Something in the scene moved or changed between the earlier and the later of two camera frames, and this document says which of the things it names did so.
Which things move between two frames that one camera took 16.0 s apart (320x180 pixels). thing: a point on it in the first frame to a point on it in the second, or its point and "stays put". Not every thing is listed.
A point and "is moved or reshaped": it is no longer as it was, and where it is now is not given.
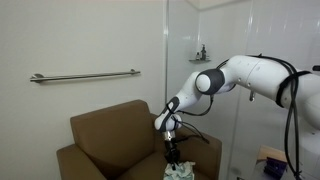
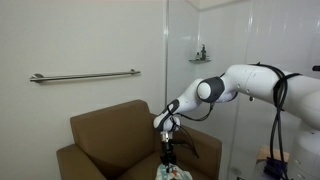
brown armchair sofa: x=121 y=141 stays put
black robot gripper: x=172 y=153 to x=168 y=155
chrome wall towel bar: x=41 y=77 stays put
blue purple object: x=274 y=168 stays put
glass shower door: x=203 y=35 stays put
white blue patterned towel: x=182 y=171 is moved or reshaped
